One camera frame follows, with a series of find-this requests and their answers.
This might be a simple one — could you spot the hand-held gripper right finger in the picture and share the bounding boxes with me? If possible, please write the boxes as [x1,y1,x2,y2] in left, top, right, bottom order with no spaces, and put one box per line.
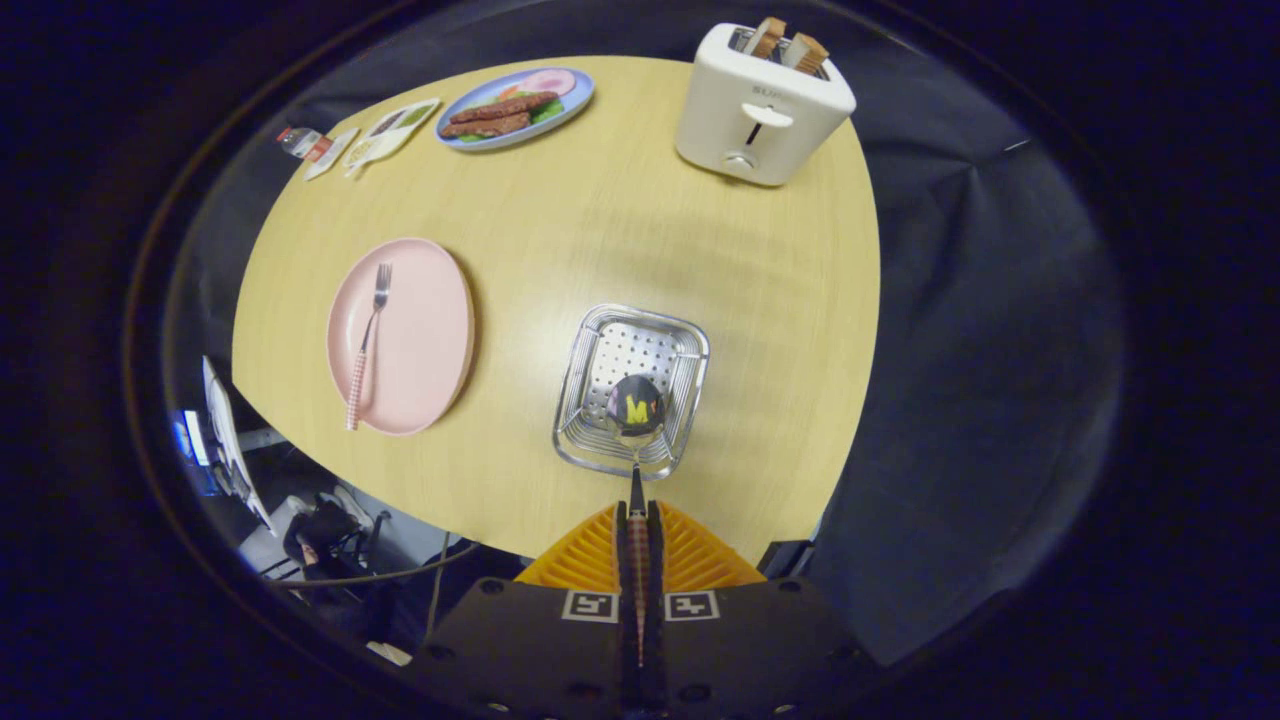
[640,500,881,720]

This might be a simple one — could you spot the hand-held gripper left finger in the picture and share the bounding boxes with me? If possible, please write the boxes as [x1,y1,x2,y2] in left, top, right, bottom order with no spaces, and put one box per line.
[405,500,641,720]

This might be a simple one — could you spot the spoon with checked handle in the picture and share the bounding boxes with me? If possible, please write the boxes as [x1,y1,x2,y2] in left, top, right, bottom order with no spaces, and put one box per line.
[605,373,668,669]

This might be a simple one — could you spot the fork with checked handle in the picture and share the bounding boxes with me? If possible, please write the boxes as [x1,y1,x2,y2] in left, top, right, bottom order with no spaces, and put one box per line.
[345,262,393,432]

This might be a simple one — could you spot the pink plate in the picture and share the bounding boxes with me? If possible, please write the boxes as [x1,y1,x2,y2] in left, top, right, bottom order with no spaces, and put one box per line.
[326,237,477,437]

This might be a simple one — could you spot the white flat panel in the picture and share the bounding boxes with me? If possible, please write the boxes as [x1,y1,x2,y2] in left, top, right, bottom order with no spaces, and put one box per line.
[202,357,276,536]

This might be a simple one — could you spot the blue lit screen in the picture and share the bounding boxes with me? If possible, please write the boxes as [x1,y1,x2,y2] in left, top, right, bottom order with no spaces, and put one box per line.
[170,408,216,496]

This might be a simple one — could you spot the brown sausage strip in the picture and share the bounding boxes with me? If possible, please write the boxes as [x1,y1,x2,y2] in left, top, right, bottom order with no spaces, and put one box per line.
[450,92,561,124]
[441,112,532,139]

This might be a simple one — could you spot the white square coaster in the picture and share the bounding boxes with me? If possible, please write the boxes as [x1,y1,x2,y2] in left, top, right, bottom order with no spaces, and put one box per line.
[303,128,361,182]

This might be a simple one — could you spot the white divided tray with grains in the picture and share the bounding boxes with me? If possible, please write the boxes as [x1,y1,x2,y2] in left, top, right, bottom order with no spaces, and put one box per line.
[345,98,442,179]

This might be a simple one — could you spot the white toaster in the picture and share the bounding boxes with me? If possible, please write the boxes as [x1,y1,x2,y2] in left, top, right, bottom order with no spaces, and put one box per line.
[675,22,858,187]

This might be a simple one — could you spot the clear water bottle red cap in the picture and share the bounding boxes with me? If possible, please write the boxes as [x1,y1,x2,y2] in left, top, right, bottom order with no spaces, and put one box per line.
[277,127,334,163]

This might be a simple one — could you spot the blue plate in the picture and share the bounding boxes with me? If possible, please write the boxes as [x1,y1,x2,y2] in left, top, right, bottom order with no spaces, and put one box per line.
[435,67,596,152]

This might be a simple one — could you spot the metal wire cutlery basket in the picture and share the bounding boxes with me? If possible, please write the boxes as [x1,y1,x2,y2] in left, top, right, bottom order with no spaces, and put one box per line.
[552,303,711,479]

